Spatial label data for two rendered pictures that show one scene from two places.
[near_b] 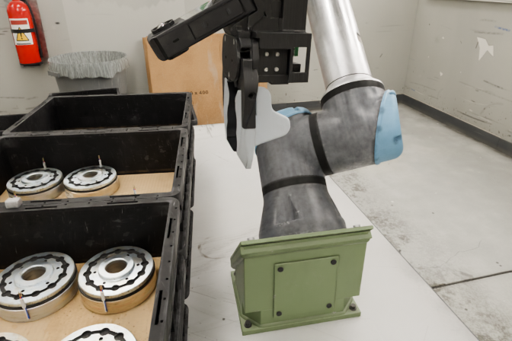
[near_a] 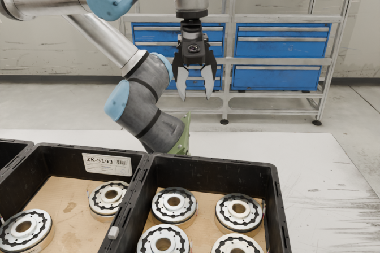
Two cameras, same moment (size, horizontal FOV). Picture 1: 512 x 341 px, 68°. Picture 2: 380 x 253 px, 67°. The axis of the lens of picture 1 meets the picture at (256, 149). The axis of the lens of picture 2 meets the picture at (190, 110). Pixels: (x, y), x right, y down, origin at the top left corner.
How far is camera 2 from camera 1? 70 cm
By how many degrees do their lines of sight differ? 66
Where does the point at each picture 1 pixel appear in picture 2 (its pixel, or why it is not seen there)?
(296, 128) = (138, 90)
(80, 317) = (193, 230)
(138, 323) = (206, 204)
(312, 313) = not seen: hidden behind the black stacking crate
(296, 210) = (172, 124)
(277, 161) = (145, 110)
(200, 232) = not seen: hidden behind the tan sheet
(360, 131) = (163, 75)
